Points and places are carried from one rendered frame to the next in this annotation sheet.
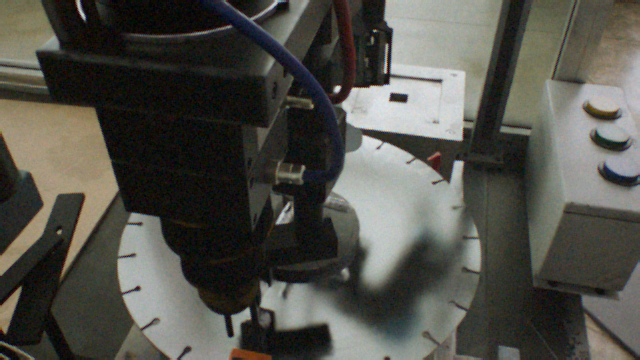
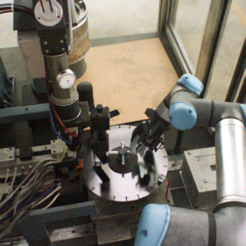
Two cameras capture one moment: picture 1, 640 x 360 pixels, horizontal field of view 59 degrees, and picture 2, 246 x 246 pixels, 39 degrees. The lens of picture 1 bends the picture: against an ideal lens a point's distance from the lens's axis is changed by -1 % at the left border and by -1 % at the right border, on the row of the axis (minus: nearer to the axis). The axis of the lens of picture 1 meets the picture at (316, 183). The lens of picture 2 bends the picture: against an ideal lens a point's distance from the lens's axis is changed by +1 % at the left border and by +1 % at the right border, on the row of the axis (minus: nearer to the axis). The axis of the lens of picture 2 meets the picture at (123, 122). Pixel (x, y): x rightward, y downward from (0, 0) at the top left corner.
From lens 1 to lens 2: 0.93 m
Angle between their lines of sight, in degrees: 47
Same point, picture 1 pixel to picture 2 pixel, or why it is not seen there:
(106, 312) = not seen: hidden behind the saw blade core
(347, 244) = (120, 169)
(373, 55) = (152, 143)
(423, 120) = (205, 178)
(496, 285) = not seen: hidden behind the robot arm
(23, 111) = (171, 74)
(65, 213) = (111, 113)
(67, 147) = (162, 95)
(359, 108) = (199, 158)
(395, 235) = (130, 179)
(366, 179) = (149, 167)
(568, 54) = not seen: outside the picture
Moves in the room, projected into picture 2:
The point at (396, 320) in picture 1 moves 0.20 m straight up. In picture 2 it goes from (104, 186) to (101, 152)
